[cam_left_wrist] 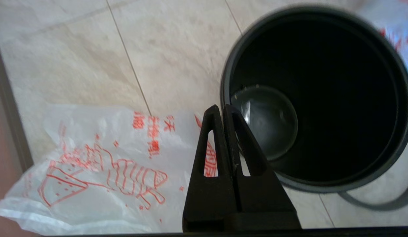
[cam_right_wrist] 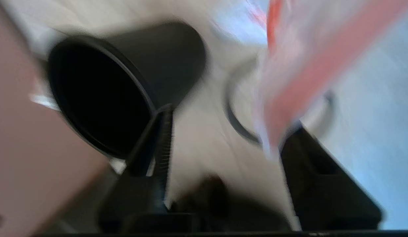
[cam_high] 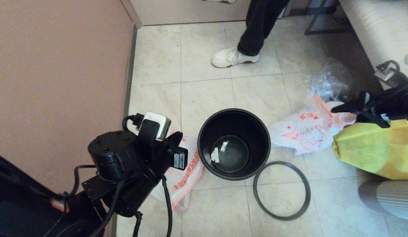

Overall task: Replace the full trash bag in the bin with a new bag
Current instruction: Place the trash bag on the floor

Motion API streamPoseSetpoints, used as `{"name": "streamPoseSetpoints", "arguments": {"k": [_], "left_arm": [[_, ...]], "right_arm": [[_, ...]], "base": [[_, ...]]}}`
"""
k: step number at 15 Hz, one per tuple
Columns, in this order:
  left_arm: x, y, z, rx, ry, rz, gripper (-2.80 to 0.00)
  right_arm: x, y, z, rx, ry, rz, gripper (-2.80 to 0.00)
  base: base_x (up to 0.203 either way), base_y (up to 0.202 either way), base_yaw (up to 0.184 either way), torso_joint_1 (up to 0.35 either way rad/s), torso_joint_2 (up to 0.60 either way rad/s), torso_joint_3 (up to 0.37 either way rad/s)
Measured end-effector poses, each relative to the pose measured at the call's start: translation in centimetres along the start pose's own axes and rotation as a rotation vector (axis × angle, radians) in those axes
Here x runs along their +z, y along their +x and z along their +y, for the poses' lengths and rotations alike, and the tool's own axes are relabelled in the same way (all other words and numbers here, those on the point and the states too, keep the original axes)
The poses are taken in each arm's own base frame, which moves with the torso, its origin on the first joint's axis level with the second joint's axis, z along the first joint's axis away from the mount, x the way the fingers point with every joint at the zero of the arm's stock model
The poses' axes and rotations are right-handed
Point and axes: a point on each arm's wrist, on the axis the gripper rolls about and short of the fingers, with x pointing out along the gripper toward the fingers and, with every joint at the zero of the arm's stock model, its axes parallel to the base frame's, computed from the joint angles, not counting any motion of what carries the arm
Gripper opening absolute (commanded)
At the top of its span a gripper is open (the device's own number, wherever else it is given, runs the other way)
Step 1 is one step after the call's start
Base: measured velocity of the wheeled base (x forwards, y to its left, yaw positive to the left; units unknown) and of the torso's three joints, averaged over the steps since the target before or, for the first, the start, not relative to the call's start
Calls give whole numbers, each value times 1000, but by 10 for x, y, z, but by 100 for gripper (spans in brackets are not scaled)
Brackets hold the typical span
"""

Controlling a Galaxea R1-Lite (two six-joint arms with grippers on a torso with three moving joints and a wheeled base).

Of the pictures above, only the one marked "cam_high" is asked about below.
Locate beige striped sofa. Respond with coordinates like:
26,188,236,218
339,0,408,89

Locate white red-print plastic bag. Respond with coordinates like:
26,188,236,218
151,130,204,213

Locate round striped grey stool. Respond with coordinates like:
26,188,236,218
358,180,408,222

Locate yellow plastic bag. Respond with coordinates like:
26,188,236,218
332,119,408,181

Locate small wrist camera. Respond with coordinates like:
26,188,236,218
374,61,402,87
138,112,171,139

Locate grey metal furniture leg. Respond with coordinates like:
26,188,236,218
304,0,352,36

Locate black round trash bin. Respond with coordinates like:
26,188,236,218
197,109,271,181

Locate small right wrist camera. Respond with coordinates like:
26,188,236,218
374,61,402,87

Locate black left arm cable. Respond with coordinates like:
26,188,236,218
42,114,173,237

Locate clear plastic bag with rubbish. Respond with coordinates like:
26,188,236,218
304,59,356,102

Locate small left wrist camera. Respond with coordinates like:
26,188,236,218
138,112,171,139

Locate white liner bag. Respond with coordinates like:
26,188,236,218
269,94,356,155

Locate person's leg dark trousers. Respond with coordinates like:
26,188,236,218
237,0,290,57

